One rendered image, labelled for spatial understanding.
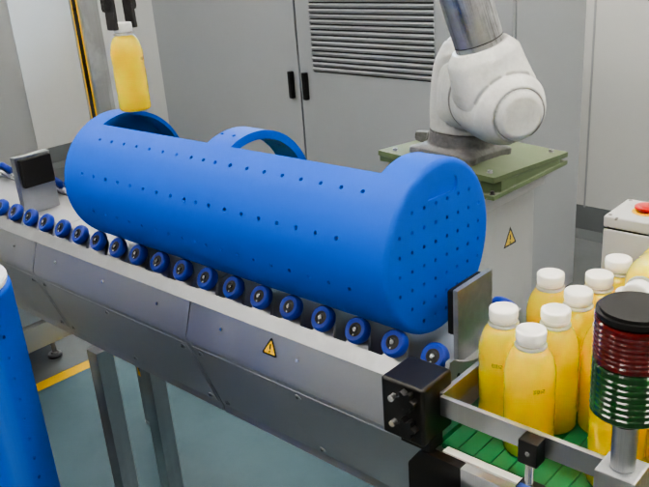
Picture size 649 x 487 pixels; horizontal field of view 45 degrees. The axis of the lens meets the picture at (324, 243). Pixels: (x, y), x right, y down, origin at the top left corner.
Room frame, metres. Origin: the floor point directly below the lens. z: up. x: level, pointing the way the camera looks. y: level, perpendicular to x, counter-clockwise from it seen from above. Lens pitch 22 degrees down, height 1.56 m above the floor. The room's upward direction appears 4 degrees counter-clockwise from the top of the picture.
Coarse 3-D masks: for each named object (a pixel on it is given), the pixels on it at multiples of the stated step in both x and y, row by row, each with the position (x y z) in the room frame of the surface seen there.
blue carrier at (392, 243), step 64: (128, 128) 1.75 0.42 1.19; (256, 128) 1.47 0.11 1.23; (128, 192) 1.46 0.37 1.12; (192, 192) 1.34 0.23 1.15; (256, 192) 1.24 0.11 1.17; (320, 192) 1.16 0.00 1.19; (384, 192) 1.09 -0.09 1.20; (448, 192) 1.15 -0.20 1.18; (192, 256) 1.38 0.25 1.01; (256, 256) 1.22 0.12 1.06; (320, 256) 1.11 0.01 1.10; (384, 256) 1.03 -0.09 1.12; (448, 256) 1.14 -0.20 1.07; (384, 320) 1.07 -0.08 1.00
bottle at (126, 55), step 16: (128, 32) 1.65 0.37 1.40; (112, 48) 1.64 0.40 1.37; (128, 48) 1.63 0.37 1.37; (112, 64) 1.64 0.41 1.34; (128, 64) 1.63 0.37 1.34; (144, 64) 1.66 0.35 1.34; (128, 80) 1.62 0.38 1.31; (144, 80) 1.64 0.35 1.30; (128, 96) 1.63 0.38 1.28; (144, 96) 1.64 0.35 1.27
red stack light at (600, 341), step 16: (608, 336) 0.55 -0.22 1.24; (624, 336) 0.54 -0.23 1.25; (640, 336) 0.54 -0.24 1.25; (592, 352) 0.58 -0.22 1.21; (608, 352) 0.55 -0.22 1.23; (624, 352) 0.54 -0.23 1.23; (640, 352) 0.54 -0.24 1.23; (608, 368) 0.55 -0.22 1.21; (624, 368) 0.54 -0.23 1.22; (640, 368) 0.54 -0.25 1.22
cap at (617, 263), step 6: (606, 258) 1.07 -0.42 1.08; (612, 258) 1.07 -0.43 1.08; (618, 258) 1.07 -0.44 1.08; (624, 258) 1.07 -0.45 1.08; (630, 258) 1.06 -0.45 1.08; (606, 264) 1.07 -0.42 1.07; (612, 264) 1.05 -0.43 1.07; (618, 264) 1.05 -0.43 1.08; (624, 264) 1.05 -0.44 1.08; (630, 264) 1.05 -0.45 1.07; (612, 270) 1.06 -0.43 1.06; (618, 270) 1.05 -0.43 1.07; (624, 270) 1.05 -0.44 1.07
